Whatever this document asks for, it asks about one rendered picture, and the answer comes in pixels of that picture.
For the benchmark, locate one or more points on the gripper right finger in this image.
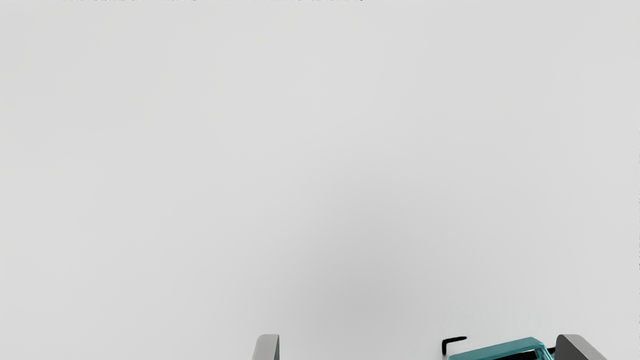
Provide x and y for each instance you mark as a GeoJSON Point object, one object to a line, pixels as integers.
{"type": "Point", "coordinates": [575, 349]}

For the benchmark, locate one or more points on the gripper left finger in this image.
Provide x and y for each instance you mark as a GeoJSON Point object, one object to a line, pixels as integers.
{"type": "Point", "coordinates": [267, 348]}

